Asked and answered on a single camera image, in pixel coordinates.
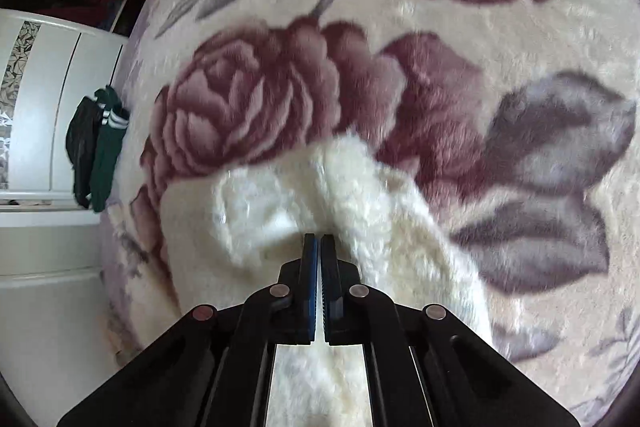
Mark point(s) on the white wardrobe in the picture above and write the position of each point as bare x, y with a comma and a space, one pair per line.
45, 117

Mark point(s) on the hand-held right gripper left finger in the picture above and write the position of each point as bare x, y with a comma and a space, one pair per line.
309, 287

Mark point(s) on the black garment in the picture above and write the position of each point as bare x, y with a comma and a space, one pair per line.
82, 147

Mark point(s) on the cream fleece garment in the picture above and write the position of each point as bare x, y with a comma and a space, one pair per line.
350, 202

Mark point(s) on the dark green garment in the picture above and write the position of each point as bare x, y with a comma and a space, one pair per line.
107, 147

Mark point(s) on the floral plush blanket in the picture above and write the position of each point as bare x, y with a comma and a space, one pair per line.
450, 57

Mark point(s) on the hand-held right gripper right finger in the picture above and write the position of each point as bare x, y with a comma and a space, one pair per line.
330, 287

